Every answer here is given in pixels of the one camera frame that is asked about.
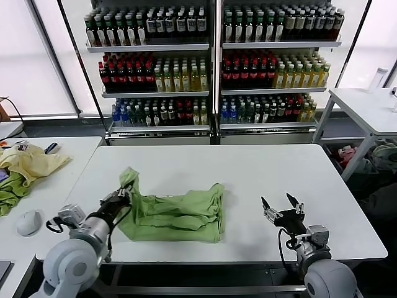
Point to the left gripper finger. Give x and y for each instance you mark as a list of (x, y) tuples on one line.
[(130, 192), (119, 192)]

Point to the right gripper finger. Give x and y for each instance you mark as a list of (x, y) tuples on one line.
[(267, 208), (298, 206)]

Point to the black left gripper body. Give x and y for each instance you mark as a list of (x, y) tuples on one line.
[(114, 207)]

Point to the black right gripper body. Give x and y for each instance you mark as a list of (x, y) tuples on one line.
[(290, 220)]

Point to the green t-shirt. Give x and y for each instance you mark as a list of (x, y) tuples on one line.
[(180, 217)]

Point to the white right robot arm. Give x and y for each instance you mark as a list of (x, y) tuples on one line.
[(328, 279)]

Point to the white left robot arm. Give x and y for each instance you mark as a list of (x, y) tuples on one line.
[(71, 267)]

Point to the pink garment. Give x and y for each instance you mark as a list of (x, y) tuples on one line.
[(348, 154)]

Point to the small blue water bottle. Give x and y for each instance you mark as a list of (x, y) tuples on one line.
[(224, 116), (233, 116), (124, 119), (115, 119)]

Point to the small dark white-label bottle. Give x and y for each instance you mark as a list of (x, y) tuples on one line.
[(171, 119), (148, 119), (258, 116), (266, 116), (156, 119), (273, 116), (163, 119), (281, 116)]

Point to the blue and white device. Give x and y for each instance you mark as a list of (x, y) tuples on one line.
[(51, 148)]

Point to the white computer mouse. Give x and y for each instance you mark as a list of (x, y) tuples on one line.
[(28, 223)]

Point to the small red cap bottle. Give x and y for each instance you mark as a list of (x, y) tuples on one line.
[(289, 116), (188, 119), (297, 116), (180, 119)]

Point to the pale yellow garment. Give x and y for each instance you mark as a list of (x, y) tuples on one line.
[(34, 165)]

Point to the small pale yellow bottle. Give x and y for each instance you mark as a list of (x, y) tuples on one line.
[(304, 116), (312, 116), (204, 119), (196, 119)]

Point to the small green tinted bottle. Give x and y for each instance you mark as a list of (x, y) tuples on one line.
[(250, 116), (242, 116)]

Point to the grey green garment pile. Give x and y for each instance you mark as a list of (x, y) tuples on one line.
[(385, 154)]

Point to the crumpled green garment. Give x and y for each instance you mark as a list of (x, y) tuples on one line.
[(9, 193)]

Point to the red cap cola bottle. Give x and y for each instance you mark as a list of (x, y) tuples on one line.
[(263, 77), (235, 77), (122, 80), (140, 80), (254, 77), (113, 80), (226, 77), (149, 80), (245, 77), (271, 77), (105, 80), (131, 80)]

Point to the yellow drink bottle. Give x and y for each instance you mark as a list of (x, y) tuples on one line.
[(298, 78), (204, 82), (159, 82), (176, 82), (314, 78), (186, 82), (280, 78), (289, 78), (167, 82), (306, 78), (323, 78), (195, 82)]

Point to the purple item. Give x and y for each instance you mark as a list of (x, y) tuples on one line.
[(2, 175)]

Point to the white side table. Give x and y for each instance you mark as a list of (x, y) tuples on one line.
[(363, 106)]

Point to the cardboard box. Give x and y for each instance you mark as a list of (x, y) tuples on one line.
[(2, 111)]

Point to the drinks shelf unit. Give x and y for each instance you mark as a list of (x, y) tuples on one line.
[(156, 48), (280, 45)]

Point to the green cap dark bottle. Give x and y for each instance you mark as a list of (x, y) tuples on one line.
[(259, 30), (239, 30), (279, 30), (249, 30), (90, 36), (100, 36), (131, 36), (269, 30), (110, 36), (121, 36), (229, 30), (141, 36)]

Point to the white label tea bottle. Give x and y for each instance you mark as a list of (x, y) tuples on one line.
[(160, 25), (170, 25), (181, 25), (201, 25), (191, 25), (151, 25)]

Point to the beige label dark bottle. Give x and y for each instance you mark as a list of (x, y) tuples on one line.
[(290, 25), (300, 25)]

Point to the grey label dark bottle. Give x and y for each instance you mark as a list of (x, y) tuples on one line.
[(310, 25), (329, 25), (339, 25), (320, 25)]

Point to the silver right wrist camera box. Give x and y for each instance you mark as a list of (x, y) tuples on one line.
[(318, 236)]

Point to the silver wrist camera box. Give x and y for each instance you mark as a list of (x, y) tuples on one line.
[(71, 215), (318, 236)]

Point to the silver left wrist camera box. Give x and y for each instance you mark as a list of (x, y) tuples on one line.
[(71, 215)]

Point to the black frame bar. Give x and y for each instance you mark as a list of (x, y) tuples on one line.
[(83, 72), (353, 44)]

